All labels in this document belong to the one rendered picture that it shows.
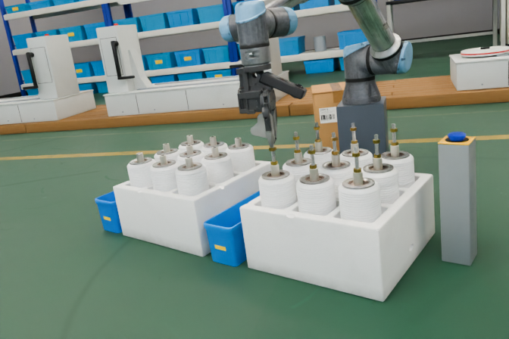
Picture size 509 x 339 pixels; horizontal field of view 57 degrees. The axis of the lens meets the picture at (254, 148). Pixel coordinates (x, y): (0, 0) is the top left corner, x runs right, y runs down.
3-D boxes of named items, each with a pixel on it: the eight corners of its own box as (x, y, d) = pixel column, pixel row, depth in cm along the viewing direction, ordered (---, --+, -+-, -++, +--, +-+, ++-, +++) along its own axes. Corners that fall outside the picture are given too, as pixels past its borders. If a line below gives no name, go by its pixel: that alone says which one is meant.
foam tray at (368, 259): (316, 215, 160) (311, 164, 155) (435, 232, 136) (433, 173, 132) (247, 268, 130) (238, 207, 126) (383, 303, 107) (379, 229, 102)
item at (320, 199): (332, 234, 128) (326, 171, 123) (345, 249, 119) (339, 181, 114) (298, 241, 126) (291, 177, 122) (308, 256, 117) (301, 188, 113)
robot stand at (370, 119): (347, 166, 208) (341, 98, 200) (389, 165, 202) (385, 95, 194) (341, 179, 191) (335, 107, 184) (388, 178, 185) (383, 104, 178)
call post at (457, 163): (448, 249, 126) (445, 136, 119) (477, 253, 122) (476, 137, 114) (441, 261, 121) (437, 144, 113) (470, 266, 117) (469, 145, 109)
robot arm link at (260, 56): (273, 45, 120) (265, 47, 112) (274, 63, 121) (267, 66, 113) (244, 48, 122) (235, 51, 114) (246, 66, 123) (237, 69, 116)
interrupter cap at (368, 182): (381, 182, 111) (381, 179, 111) (362, 192, 106) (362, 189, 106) (354, 178, 116) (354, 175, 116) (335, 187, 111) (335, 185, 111)
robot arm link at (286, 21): (266, 9, 131) (239, 11, 123) (299, 4, 124) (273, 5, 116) (269, 38, 133) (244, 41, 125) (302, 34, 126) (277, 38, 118)
